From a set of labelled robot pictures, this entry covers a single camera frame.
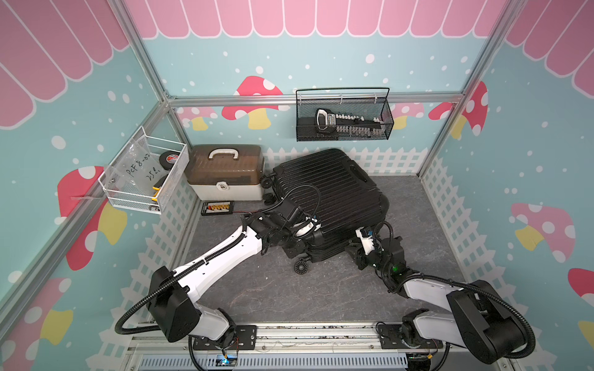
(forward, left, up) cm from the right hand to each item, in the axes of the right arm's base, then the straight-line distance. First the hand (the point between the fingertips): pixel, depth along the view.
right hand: (349, 245), depth 88 cm
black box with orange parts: (+23, +57, -4) cm, 61 cm away
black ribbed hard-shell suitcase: (+17, +6, +14) cm, 23 cm away
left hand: (-5, +19, +9) cm, 22 cm away
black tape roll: (+20, +64, +28) cm, 72 cm away
